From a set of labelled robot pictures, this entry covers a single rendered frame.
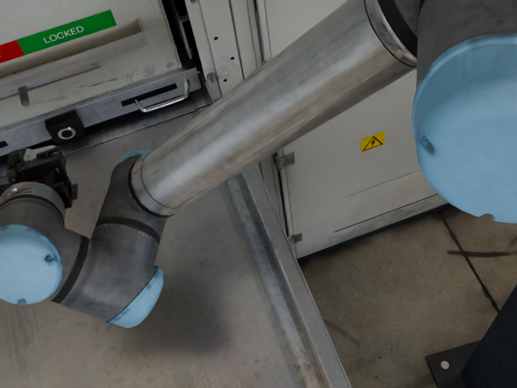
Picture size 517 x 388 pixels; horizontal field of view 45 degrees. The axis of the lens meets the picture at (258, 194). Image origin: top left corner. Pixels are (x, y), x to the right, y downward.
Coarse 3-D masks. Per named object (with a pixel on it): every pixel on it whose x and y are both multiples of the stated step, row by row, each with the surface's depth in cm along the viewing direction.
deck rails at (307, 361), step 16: (208, 96) 120; (240, 176) 113; (240, 192) 111; (240, 208) 109; (256, 208) 102; (240, 224) 108; (256, 224) 107; (256, 240) 106; (256, 256) 104; (272, 256) 104; (272, 272) 102; (272, 288) 101; (288, 288) 96; (272, 304) 100; (288, 304) 99; (288, 320) 98; (304, 320) 91; (288, 336) 96; (304, 336) 96; (304, 352) 95; (304, 368) 94; (320, 368) 90; (304, 384) 92; (320, 384) 92
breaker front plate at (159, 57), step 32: (0, 0) 94; (32, 0) 96; (64, 0) 98; (96, 0) 100; (128, 0) 102; (0, 32) 99; (32, 32) 101; (96, 32) 105; (128, 32) 107; (160, 32) 110; (0, 64) 104; (32, 64) 106; (96, 64) 110; (128, 64) 113; (160, 64) 116; (0, 96) 109; (32, 96) 112; (64, 96) 114
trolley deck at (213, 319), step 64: (256, 192) 111; (192, 256) 106; (0, 320) 103; (64, 320) 102; (192, 320) 100; (256, 320) 99; (320, 320) 98; (0, 384) 98; (64, 384) 97; (128, 384) 96; (192, 384) 95; (256, 384) 94
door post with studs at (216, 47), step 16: (192, 0) 99; (208, 0) 102; (224, 0) 103; (192, 16) 104; (208, 16) 105; (224, 16) 106; (208, 32) 108; (224, 32) 109; (208, 48) 111; (224, 48) 112; (208, 64) 114; (224, 64) 115; (208, 80) 118; (224, 80) 118; (240, 80) 120
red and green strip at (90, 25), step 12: (108, 12) 103; (72, 24) 102; (84, 24) 103; (96, 24) 104; (108, 24) 104; (36, 36) 102; (48, 36) 102; (60, 36) 103; (72, 36) 104; (0, 48) 101; (12, 48) 102; (24, 48) 103; (36, 48) 104; (0, 60) 103
